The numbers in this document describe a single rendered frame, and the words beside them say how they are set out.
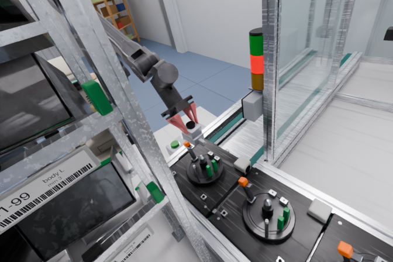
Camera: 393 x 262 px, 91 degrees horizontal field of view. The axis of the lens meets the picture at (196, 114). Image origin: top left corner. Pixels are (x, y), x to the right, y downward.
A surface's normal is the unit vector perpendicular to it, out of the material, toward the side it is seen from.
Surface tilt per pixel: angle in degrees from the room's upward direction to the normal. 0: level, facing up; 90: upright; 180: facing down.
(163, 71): 56
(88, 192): 65
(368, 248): 0
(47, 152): 90
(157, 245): 0
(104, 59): 90
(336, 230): 0
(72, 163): 90
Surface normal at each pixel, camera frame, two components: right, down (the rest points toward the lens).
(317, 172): -0.21, -0.79
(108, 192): 0.39, 0.04
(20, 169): 0.67, 0.32
